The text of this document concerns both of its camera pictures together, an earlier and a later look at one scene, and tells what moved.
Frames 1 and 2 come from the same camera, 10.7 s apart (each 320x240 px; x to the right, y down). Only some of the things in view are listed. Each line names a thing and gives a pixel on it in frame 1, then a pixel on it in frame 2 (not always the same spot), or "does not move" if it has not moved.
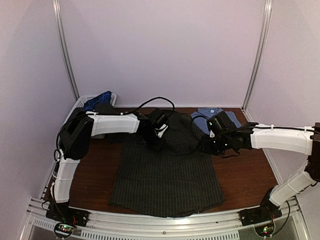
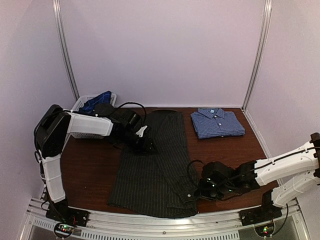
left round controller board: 63,230 does not move
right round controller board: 265,230 does not move
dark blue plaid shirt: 105,97 does not move
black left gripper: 157,147 -> 144,146
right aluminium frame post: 264,33 does not move
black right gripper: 205,147 -> 203,192
